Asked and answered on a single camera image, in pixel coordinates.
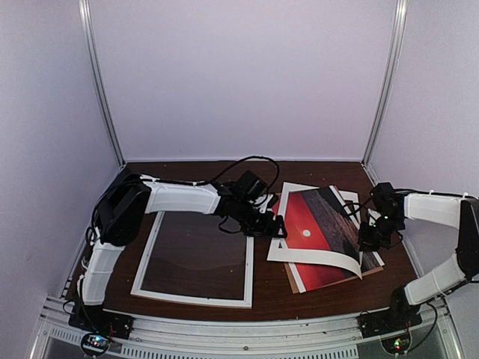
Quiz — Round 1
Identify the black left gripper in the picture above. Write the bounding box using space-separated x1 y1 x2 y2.
234 200 288 239

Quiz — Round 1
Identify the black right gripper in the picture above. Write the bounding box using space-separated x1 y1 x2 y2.
359 213 405 252

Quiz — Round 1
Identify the white mat board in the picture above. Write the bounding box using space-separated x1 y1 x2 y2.
267 182 362 279

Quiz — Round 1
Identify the clear acrylic sheet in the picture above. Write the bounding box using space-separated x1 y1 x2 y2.
140 212 250 300

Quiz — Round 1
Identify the white picture frame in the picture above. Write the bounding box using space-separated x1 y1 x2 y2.
129 211 255 310

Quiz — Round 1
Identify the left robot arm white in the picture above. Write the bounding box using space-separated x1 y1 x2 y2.
76 169 287 332

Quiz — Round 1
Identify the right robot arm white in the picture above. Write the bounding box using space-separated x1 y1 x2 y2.
359 182 478 331

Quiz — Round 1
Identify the brown backing board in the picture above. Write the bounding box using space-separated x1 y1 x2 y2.
269 188 386 295

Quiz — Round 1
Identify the right controller board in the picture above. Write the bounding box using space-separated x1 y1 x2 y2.
380 333 412 356

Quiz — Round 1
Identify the controller board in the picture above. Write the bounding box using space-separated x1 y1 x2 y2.
380 333 412 356
80 333 112 357

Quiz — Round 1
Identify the left controller board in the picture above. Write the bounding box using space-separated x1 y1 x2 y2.
80 333 112 357

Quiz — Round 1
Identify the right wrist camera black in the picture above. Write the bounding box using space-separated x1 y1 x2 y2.
370 182 394 211

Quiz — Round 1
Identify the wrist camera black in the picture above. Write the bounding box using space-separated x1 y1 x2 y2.
234 171 267 200
370 182 394 211

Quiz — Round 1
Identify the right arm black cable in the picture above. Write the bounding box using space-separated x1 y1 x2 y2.
342 200 373 218

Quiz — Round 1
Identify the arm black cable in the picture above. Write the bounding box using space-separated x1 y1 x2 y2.
342 200 373 218
204 155 281 191

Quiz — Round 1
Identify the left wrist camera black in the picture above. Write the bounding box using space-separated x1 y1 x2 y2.
234 171 267 200

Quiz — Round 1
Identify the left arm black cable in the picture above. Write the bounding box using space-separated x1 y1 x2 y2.
204 155 281 191

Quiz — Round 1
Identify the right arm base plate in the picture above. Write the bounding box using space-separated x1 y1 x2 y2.
357 286 422 338

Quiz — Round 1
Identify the aluminium front rail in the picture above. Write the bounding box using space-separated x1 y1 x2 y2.
28 291 456 359

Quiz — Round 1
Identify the aluminium corner post right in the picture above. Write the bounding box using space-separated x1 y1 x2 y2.
361 0 409 167

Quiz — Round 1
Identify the aluminium corner post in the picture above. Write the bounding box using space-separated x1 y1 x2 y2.
78 0 126 168
361 0 409 167

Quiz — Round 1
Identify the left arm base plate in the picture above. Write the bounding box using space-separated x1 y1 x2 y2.
62 298 134 340

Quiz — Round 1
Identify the aluminium corner post left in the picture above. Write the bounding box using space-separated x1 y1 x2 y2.
78 0 126 168

